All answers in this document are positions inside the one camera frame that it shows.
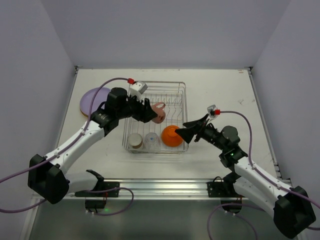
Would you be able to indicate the clear glass cup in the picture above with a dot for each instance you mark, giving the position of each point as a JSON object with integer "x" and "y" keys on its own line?
{"x": 152, "y": 142}

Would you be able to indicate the purple plate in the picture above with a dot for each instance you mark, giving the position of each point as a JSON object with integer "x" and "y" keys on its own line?
{"x": 86, "y": 99}

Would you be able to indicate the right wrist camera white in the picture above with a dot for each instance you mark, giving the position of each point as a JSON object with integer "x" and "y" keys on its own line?
{"x": 211, "y": 111}

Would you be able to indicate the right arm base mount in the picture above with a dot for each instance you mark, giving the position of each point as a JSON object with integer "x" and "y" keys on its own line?
{"x": 223, "y": 189}

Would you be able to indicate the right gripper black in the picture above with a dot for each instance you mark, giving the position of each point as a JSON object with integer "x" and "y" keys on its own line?
{"x": 200, "y": 128}

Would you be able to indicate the pink mug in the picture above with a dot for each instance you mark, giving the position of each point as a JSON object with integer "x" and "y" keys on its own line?
{"x": 158, "y": 108}

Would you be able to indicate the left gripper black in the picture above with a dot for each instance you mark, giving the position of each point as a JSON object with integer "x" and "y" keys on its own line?
{"x": 139, "y": 107}

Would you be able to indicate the tan plastic plate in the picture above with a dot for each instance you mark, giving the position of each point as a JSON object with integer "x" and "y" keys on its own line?
{"x": 85, "y": 116}

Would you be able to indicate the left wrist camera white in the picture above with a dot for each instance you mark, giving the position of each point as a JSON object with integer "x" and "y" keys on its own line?
{"x": 137, "y": 89}

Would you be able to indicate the white brown cup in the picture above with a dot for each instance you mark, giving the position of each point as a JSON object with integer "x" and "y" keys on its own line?
{"x": 135, "y": 141}

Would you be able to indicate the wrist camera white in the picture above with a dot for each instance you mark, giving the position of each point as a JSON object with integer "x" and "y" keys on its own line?
{"x": 137, "y": 89}
{"x": 211, "y": 111}

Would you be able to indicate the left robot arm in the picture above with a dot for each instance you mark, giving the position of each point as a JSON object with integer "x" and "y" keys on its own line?
{"x": 48, "y": 175}

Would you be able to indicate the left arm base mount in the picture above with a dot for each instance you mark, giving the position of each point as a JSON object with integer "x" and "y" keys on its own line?
{"x": 101, "y": 185}

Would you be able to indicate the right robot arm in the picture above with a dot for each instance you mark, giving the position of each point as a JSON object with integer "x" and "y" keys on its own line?
{"x": 290, "y": 207}

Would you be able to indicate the aluminium mounting rail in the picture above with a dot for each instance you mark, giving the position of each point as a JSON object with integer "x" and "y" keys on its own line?
{"x": 159, "y": 189}

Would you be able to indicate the orange bowl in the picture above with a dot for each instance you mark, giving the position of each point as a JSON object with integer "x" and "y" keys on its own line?
{"x": 170, "y": 138}

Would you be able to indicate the metal wire dish rack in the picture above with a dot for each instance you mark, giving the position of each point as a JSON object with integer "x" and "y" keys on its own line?
{"x": 173, "y": 94}

